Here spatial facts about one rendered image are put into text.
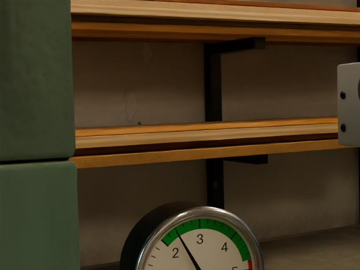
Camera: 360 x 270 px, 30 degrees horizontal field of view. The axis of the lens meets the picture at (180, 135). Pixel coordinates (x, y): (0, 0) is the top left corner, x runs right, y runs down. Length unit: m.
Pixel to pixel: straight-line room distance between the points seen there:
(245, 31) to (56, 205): 2.49
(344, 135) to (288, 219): 2.86
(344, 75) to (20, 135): 0.48
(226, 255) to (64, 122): 0.11
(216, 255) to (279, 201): 3.26
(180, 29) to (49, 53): 2.31
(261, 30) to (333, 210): 1.33
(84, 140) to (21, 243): 2.13
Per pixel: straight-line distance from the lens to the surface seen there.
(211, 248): 0.31
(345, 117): 0.76
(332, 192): 3.79
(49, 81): 0.34
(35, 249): 0.35
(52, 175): 0.34
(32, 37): 0.34
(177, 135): 2.64
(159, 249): 0.30
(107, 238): 3.09
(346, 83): 0.75
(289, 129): 2.94
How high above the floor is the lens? 0.74
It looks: 3 degrees down
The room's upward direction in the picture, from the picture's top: 2 degrees counter-clockwise
